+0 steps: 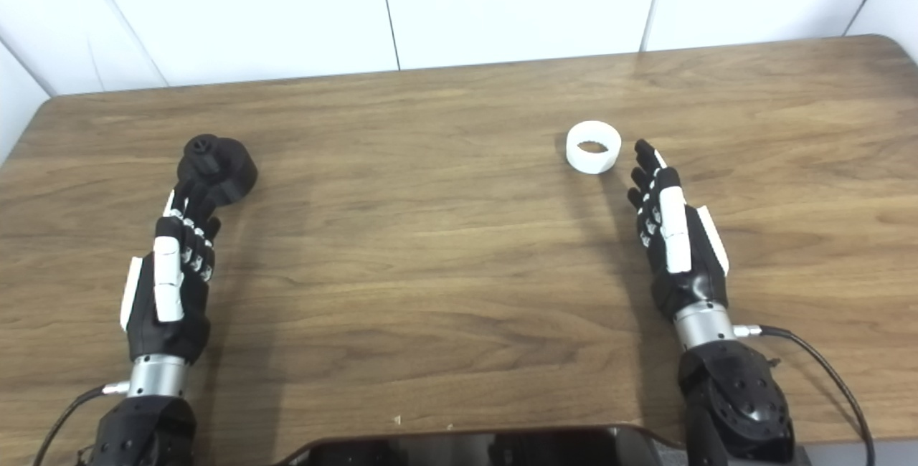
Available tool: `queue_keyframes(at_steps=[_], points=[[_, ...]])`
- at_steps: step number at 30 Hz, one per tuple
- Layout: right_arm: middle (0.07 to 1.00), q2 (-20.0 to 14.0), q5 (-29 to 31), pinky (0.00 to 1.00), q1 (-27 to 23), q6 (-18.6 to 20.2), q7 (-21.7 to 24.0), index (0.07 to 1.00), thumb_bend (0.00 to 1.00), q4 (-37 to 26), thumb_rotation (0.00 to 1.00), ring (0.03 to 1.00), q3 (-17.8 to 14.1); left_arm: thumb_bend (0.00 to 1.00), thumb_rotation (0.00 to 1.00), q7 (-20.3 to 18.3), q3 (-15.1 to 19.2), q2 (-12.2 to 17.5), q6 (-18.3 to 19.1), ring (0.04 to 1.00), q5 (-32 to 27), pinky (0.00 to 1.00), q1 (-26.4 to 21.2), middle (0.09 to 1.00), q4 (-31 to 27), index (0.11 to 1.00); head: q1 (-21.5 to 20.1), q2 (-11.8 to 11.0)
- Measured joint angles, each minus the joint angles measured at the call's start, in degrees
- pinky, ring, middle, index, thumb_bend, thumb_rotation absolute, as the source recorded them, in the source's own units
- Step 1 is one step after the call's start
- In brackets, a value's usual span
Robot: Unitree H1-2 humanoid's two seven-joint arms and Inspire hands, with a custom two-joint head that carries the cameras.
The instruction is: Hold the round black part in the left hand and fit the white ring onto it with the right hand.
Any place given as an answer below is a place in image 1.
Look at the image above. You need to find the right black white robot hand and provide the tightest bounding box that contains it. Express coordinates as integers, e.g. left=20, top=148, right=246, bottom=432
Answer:
left=627, top=139, right=731, bottom=322

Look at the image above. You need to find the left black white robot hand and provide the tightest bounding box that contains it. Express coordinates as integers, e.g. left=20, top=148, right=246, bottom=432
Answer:
left=120, top=178, right=222, bottom=366

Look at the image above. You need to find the round black plastic part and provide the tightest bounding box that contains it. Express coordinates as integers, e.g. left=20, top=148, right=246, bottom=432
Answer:
left=177, top=134, right=259, bottom=206

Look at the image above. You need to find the white toothed plastic ring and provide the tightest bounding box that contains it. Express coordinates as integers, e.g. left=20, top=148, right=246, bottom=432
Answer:
left=565, top=120, right=623, bottom=175

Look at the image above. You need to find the glossy black robot torso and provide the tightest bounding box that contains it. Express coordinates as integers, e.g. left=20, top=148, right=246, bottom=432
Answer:
left=276, top=424, right=689, bottom=466

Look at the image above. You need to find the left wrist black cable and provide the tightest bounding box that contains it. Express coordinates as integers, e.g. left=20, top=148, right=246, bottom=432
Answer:
left=32, top=380, right=131, bottom=466

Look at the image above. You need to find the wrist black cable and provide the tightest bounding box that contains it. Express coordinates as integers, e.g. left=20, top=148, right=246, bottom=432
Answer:
left=733, top=324, right=876, bottom=466
left=32, top=380, right=131, bottom=466

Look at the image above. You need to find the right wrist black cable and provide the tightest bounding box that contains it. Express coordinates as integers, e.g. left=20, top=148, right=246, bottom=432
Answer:
left=733, top=324, right=876, bottom=466

